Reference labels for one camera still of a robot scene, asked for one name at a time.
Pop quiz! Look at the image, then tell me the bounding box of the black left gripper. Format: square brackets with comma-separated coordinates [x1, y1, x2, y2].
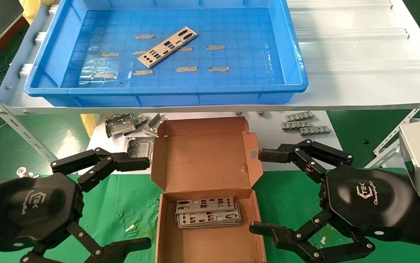
[0, 173, 152, 263]

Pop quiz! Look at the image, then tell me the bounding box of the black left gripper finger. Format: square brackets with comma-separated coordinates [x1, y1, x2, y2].
[50, 147, 150, 192]

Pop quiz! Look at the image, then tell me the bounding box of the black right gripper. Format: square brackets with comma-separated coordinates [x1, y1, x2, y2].
[249, 139, 413, 263]

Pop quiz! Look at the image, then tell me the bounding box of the brown cardboard box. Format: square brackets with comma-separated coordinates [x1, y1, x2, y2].
[151, 116, 267, 263]

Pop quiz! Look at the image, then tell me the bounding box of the blue plastic tray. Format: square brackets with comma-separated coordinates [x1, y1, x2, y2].
[24, 0, 309, 107]

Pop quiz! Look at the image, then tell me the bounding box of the flat grey metal plate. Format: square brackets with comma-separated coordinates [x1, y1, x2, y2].
[123, 136, 156, 159]

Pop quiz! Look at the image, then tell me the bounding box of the angled grey metal plate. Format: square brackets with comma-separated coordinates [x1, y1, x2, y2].
[142, 113, 167, 138]

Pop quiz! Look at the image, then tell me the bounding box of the yellow plastic sheet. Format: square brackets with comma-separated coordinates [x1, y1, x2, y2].
[80, 114, 99, 138]
[18, 0, 45, 25]

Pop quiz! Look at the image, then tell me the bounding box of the grey slotted metal strip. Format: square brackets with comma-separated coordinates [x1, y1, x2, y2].
[285, 111, 314, 121]
[281, 121, 311, 130]
[299, 126, 331, 137]

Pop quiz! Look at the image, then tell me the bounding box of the large grey metal bracket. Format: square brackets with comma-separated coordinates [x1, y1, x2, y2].
[105, 114, 137, 138]

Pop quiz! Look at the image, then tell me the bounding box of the perforated metal shelf post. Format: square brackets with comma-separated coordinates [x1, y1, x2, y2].
[0, 77, 59, 163]
[364, 108, 420, 169]

